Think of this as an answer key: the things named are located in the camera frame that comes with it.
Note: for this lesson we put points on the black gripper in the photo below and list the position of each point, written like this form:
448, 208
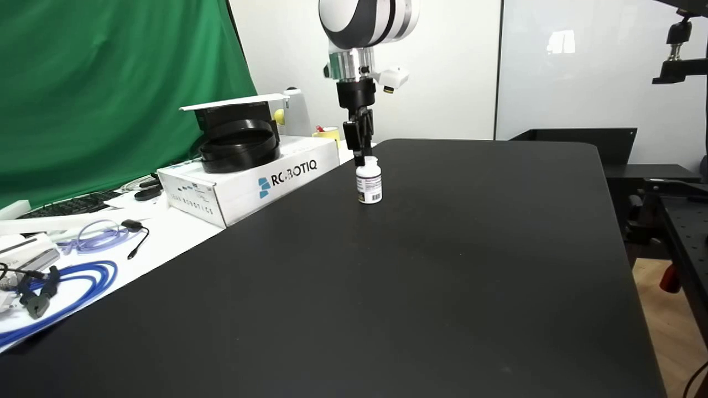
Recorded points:
354, 96

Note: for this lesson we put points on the white vial with label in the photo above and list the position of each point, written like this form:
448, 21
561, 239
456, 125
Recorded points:
367, 181

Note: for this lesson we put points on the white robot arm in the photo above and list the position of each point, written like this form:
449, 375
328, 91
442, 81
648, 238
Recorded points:
354, 28

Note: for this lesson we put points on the white Robotiq cardboard box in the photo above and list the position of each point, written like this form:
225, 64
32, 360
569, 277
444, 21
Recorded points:
227, 197

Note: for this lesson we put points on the green backdrop cloth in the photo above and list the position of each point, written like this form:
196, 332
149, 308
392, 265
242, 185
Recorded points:
94, 91

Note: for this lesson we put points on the black keyboard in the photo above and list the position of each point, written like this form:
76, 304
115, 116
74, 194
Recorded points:
74, 207

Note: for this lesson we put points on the black perforated breadboard table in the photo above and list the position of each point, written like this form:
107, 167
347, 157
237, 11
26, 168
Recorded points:
684, 215

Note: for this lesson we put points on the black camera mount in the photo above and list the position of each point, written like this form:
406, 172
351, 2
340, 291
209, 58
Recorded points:
674, 67

